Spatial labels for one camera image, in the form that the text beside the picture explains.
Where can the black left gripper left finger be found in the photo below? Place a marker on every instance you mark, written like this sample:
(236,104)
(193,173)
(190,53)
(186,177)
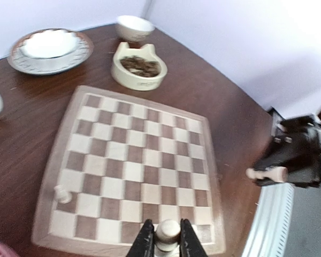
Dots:
(144,244)

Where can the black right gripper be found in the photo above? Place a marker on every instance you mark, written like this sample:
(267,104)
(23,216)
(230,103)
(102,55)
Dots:
(295,146)

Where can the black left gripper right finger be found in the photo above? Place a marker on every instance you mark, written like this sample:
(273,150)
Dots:
(190,245)

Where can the white queen chess piece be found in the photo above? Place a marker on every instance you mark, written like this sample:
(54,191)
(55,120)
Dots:
(167,236)

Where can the white knight chess piece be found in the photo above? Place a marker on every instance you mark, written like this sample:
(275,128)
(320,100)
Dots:
(62,195)

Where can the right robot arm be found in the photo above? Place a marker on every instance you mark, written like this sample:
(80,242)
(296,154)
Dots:
(293,154)

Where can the wooden chess board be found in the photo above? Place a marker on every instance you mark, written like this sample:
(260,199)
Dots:
(125,160)

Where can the dark chess pieces pile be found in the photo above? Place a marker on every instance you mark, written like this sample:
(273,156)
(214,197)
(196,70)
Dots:
(140,66)

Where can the cream cat-ear bowl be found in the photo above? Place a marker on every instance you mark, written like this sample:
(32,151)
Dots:
(131,81)

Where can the small white floral bowl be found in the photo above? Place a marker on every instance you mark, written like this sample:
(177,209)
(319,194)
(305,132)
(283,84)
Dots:
(133,28)

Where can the white scalloped bowl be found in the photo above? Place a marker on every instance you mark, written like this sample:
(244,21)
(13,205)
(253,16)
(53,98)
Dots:
(50,43)

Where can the patterned ceramic plate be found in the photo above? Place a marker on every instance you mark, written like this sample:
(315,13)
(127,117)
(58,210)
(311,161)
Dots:
(28,65)

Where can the aluminium front rail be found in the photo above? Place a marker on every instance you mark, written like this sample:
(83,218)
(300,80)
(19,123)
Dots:
(270,228)

